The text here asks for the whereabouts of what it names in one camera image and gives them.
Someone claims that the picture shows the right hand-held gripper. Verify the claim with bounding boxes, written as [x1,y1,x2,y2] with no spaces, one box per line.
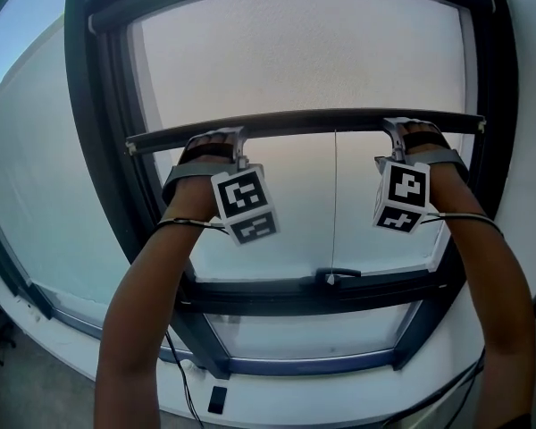
[372,116,471,235]

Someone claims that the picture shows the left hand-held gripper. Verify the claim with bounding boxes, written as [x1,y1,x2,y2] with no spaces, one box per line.
[162,126,281,248]

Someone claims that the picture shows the blind pull cord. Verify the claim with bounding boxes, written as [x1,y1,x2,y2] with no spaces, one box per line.
[324,130,341,285]

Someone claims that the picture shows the person's right forearm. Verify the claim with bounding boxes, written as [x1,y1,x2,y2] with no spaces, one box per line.
[422,167,536,429]

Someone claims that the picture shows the person's left forearm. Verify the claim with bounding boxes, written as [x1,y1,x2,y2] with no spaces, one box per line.
[94,174,220,429]

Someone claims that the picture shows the person's left hand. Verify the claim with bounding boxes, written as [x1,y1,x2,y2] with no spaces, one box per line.
[188,131,234,148]

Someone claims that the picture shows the person's right hand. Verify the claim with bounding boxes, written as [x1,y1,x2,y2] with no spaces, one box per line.
[403,122,442,136]

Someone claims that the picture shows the black phone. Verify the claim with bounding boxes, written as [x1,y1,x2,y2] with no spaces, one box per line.
[207,385,229,415]

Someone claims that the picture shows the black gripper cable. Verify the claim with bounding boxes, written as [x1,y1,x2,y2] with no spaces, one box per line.
[383,211,505,429]
[155,216,230,429]

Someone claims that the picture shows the black window handle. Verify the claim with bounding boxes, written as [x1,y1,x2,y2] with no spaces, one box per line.
[314,266,363,286]

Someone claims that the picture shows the black window frame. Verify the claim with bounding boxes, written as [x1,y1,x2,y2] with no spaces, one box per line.
[0,0,522,382]

